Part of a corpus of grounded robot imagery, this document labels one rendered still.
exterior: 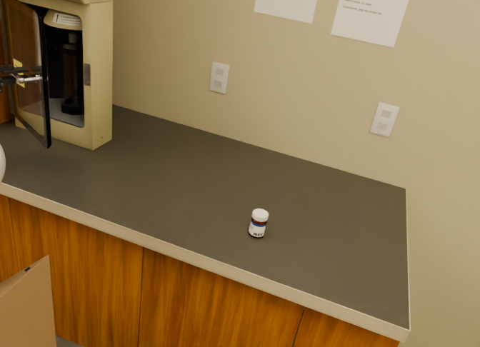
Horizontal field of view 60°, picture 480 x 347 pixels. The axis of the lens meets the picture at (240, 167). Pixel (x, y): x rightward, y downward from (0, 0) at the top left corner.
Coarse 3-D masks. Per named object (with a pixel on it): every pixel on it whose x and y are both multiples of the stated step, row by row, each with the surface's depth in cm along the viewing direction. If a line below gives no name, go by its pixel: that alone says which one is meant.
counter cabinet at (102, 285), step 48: (0, 240) 132; (48, 240) 125; (96, 240) 117; (96, 288) 126; (144, 288) 119; (192, 288) 113; (240, 288) 107; (96, 336) 136; (144, 336) 128; (192, 336) 121; (240, 336) 114; (288, 336) 108; (336, 336) 103; (384, 336) 98
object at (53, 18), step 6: (48, 12) 129; (54, 12) 127; (60, 12) 126; (48, 18) 128; (54, 18) 127; (60, 18) 126; (66, 18) 126; (72, 18) 127; (78, 18) 127; (48, 24) 128; (54, 24) 127; (60, 24) 126; (66, 24) 127; (72, 24) 127; (78, 24) 128; (78, 30) 128
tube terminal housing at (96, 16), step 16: (32, 0) 124; (48, 0) 122; (64, 0) 121; (96, 0) 120; (112, 0) 127; (80, 16) 121; (96, 16) 123; (112, 16) 130; (96, 32) 125; (112, 32) 132; (96, 48) 127; (112, 48) 134; (96, 64) 129; (96, 80) 131; (96, 96) 134; (96, 112) 136; (64, 128) 140; (80, 128) 138; (96, 128) 139; (80, 144) 141; (96, 144) 142
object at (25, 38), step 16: (16, 0) 117; (16, 16) 119; (32, 16) 110; (16, 32) 122; (32, 32) 113; (16, 48) 125; (32, 48) 115; (32, 64) 118; (16, 96) 136; (32, 96) 125; (16, 112) 140; (32, 112) 128; (32, 128) 131; (48, 128) 123; (48, 144) 125
